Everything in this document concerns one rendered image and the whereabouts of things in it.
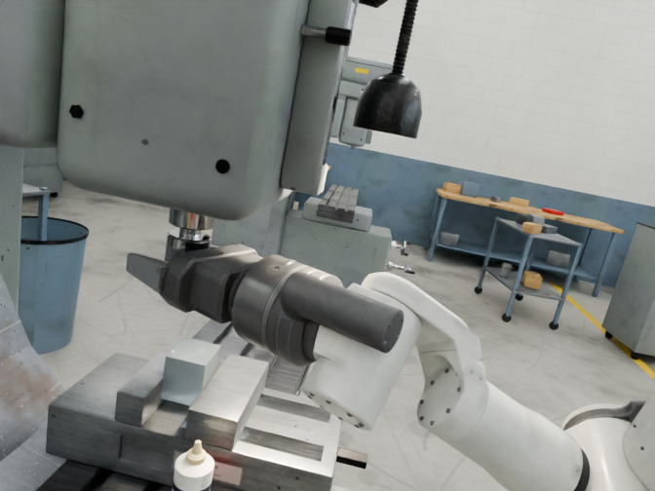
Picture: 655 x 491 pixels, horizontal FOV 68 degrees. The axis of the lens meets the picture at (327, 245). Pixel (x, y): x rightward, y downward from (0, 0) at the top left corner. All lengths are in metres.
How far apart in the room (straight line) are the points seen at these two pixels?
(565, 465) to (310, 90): 0.40
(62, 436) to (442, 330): 0.48
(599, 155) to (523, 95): 1.29
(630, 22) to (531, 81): 1.31
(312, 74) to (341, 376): 0.27
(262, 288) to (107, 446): 0.33
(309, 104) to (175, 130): 0.13
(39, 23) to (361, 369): 0.37
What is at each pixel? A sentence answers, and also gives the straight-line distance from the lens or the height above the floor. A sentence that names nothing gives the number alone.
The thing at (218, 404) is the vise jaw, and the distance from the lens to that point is 0.62.
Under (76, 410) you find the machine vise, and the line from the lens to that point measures 0.68.
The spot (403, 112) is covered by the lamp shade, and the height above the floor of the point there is 1.44.
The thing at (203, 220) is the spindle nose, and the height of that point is 1.29.
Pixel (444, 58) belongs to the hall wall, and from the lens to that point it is 7.09.
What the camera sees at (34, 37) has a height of 1.43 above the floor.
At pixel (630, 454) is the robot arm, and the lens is 0.50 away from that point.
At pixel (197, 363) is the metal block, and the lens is 0.63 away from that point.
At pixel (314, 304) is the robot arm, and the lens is 0.38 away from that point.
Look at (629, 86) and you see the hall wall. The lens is 7.62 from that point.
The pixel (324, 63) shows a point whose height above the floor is 1.46.
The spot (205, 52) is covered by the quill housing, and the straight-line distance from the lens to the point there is 0.42.
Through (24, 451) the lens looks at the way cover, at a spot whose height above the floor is 0.91.
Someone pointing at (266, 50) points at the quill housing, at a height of 1.46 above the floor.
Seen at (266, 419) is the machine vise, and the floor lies 1.03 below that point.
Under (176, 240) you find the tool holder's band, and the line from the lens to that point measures 0.52.
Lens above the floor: 1.41
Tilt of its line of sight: 14 degrees down
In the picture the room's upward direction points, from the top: 11 degrees clockwise
